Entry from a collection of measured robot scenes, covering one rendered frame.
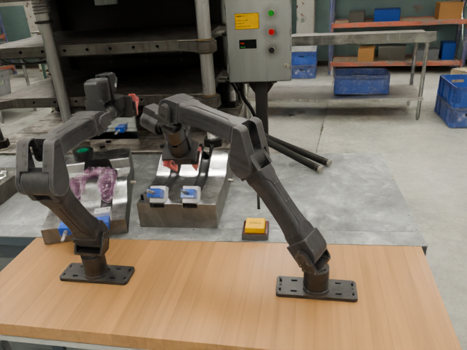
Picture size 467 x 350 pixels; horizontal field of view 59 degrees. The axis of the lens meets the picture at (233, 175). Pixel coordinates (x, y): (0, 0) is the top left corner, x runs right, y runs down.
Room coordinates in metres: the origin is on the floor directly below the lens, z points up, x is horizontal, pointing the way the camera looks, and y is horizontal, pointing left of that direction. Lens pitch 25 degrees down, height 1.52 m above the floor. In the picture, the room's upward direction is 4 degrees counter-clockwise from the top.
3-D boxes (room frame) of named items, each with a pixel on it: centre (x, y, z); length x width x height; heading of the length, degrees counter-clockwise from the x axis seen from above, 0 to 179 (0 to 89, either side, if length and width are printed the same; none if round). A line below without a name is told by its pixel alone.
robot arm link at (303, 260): (0.83, -0.18, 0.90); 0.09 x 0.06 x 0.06; 143
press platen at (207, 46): (2.37, 0.59, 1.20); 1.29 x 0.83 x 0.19; 81
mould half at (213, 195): (1.41, 0.15, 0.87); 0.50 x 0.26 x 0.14; 171
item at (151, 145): (2.37, 0.60, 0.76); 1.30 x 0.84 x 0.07; 81
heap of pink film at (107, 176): (1.37, 0.51, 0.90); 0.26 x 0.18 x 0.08; 8
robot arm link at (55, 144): (0.95, 0.40, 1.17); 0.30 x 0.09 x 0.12; 168
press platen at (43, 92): (2.37, 0.59, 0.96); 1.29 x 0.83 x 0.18; 81
